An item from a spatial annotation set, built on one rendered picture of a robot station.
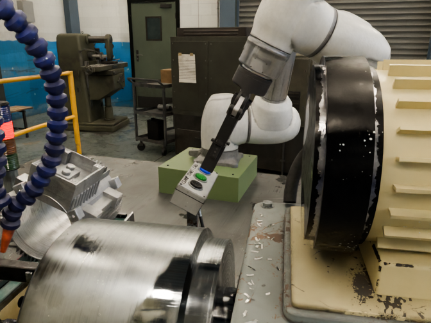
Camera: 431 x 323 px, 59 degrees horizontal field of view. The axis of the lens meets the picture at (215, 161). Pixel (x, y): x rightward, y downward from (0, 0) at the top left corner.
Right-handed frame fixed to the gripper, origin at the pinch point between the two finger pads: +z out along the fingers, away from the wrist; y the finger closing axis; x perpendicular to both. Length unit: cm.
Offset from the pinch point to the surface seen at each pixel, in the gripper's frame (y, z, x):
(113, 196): 2.5, 19.5, -16.4
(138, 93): -681, 205, -224
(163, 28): -673, 63, -225
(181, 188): 3.9, 8.6, -2.9
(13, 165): -11, 34, -49
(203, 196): 3.3, 8.1, 2.3
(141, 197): -50, 47, -19
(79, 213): 15.2, 18.6, -18.2
